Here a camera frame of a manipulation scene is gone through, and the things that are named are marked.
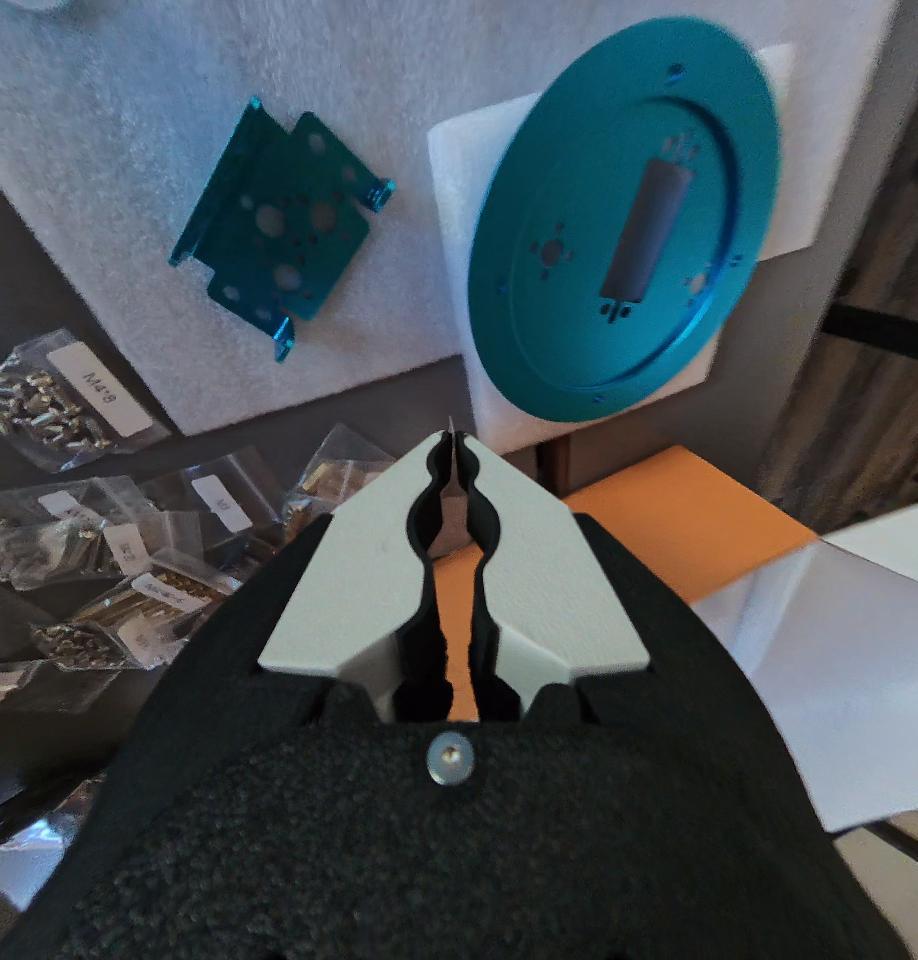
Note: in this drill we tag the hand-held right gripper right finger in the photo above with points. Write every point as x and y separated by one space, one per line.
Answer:
564 600

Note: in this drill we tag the pile of small screw bags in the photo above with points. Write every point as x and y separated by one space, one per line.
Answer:
54 405

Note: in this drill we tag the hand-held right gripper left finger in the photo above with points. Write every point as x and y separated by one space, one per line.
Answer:
354 600

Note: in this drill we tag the white foam sheet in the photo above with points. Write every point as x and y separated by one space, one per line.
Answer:
129 150

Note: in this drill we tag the black frame wooden table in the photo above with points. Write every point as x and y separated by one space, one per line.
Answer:
894 330

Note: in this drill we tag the orange and white cardboard box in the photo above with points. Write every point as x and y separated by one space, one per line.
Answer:
654 487

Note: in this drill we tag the small labelled clear bag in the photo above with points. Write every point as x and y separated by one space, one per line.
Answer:
450 426

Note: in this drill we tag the blue long-eared bracket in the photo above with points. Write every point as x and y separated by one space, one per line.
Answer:
294 247

